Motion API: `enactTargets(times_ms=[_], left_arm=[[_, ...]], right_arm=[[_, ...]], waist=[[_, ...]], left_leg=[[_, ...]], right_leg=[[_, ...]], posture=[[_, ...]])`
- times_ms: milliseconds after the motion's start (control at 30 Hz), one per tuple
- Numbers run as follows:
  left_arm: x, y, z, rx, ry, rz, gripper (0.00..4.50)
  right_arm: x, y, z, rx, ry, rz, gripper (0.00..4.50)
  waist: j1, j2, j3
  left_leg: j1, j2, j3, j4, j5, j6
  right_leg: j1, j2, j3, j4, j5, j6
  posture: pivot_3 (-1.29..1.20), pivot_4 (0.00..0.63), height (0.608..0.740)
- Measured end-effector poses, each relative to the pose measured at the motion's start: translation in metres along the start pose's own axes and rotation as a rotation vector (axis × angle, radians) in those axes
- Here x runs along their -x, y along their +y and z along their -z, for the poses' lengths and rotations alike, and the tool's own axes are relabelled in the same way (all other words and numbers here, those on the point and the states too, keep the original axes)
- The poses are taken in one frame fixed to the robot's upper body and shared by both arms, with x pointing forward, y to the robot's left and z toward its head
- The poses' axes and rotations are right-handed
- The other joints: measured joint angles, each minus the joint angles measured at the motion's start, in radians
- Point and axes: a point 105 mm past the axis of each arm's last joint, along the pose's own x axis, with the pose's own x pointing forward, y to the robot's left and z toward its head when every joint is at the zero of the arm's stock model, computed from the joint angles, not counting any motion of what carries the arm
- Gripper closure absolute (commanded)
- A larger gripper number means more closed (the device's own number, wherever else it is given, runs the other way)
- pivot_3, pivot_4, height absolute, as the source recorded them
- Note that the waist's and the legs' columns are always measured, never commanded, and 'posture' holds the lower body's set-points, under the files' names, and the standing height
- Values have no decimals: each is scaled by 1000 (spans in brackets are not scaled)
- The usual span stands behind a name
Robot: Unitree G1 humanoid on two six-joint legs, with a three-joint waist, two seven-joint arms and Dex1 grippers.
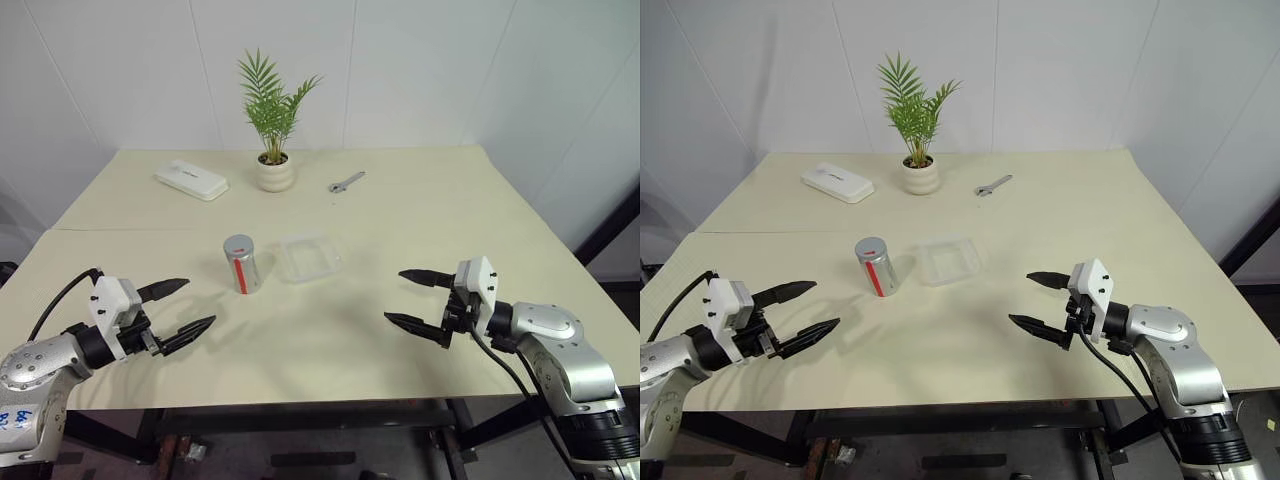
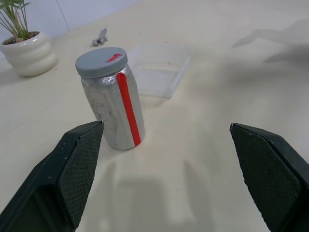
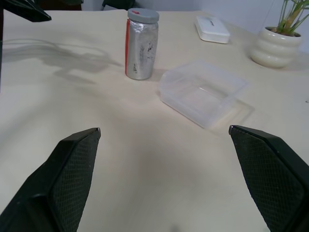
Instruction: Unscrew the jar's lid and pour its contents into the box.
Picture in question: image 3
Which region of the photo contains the white rectangular box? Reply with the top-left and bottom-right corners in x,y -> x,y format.
194,15 -> 231,44

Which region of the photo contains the white ribbed plant pot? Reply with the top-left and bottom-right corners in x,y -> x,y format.
250,26 -> 303,69

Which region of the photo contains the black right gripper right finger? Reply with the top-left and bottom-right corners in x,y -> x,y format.
228,125 -> 309,232

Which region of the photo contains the dark chair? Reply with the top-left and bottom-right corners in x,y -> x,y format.
101,0 -> 136,11

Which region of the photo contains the clear plastic container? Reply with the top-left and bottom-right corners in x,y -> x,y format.
158,60 -> 249,130

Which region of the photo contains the grey plastic jar lid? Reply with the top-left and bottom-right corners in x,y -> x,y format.
127,8 -> 160,24

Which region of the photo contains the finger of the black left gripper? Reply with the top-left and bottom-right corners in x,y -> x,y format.
0,0 -> 52,23

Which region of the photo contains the silver jar with grey lid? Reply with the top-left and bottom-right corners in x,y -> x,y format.
125,17 -> 159,81

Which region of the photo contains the green plant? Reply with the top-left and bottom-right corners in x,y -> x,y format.
276,0 -> 309,36

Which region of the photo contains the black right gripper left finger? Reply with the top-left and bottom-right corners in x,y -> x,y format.
0,127 -> 101,232

